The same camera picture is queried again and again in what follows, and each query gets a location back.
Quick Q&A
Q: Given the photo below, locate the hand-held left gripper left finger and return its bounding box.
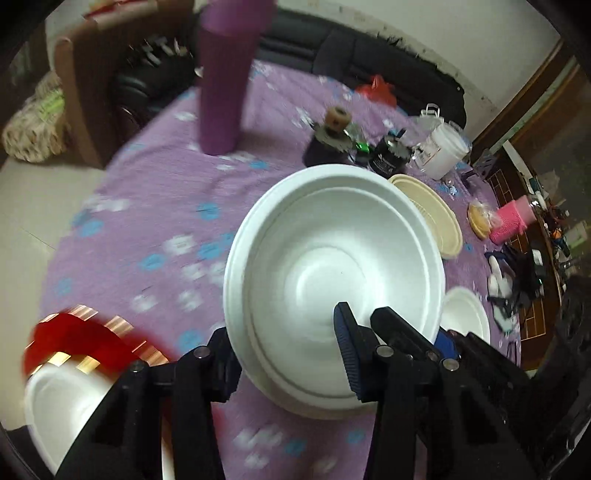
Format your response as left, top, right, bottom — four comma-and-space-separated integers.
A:
55, 325, 243, 480

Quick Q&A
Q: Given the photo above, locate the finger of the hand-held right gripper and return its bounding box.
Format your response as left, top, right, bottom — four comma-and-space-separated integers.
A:
436, 329, 536, 407
370, 307, 439, 361

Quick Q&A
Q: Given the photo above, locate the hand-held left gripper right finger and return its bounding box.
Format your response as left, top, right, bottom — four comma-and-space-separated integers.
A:
333, 301, 539, 480

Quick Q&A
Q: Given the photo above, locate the small white bowl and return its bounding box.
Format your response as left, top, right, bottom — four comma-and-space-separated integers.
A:
438, 286, 491, 347
24, 360, 176, 480

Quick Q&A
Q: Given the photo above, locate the large white bowl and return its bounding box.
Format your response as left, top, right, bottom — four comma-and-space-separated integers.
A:
223, 164, 447, 420

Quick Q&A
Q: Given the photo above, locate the beige ribbed plastic bowl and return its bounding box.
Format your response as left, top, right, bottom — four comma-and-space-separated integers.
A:
406, 188, 459, 251

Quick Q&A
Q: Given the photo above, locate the cream plastic plate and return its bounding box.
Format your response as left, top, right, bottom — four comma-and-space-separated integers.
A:
387, 174, 463, 259

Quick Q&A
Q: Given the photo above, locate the idle black gripper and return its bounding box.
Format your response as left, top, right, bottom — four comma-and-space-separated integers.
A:
489, 244, 546, 324

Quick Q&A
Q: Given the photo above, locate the jar with pink knit cover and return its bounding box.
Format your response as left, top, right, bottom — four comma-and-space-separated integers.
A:
489, 194, 548, 245

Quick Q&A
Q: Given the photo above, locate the black round container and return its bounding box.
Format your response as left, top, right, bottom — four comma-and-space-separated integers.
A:
367, 134, 411, 178

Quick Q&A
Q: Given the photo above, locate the brick-pattern side counter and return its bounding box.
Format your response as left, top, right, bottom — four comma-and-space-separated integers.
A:
489, 138, 591, 296

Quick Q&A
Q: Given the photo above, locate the white plastic jar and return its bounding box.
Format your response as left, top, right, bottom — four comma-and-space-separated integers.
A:
413, 121, 472, 181

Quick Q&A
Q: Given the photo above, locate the grey slotted plastic piece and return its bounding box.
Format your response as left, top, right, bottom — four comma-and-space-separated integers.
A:
471, 150, 502, 178

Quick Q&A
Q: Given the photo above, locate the purple floral tablecloth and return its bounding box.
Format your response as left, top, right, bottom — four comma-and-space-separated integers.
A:
39, 60, 522, 480

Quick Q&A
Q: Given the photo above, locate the black jar with cork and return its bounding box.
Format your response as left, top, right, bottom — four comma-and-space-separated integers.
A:
302, 106, 356, 168

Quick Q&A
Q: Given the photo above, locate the red plastic bag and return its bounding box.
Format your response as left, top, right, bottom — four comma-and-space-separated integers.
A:
355, 75, 398, 108

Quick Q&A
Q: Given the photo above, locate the black sofa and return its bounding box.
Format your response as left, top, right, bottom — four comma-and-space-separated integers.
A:
259, 18, 467, 134

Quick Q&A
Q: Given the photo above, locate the purple thermos bottle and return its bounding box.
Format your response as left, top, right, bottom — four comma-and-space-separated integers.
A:
198, 0, 278, 157

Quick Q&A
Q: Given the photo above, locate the floral patterned cushion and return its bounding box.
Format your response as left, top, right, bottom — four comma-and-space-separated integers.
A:
2, 74, 70, 162

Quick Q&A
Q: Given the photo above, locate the brown wooden chair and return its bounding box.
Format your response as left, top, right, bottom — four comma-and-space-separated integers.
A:
53, 0, 204, 169

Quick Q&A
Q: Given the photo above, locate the brown wooden door frame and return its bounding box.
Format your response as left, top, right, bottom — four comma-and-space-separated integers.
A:
471, 41, 591, 153

